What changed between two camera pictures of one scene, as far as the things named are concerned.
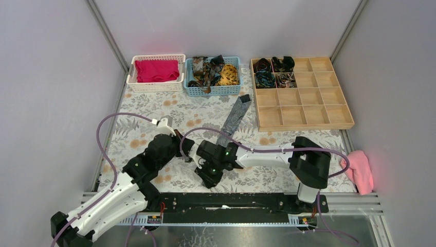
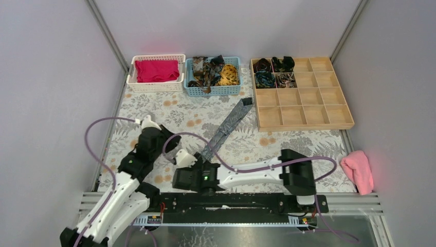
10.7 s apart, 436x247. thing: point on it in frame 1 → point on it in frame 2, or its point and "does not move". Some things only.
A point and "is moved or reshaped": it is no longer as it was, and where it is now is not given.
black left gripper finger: [186, 145] → [173, 141]
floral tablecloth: [203, 118] does not move
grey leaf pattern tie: [233, 118] is moved or reshaped
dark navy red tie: [217, 64] does not move
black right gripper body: [211, 169] → [197, 165]
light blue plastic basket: [216, 90] does not move
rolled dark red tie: [262, 64] does not move
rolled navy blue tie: [265, 79] does not move
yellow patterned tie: [229, 76] does not move
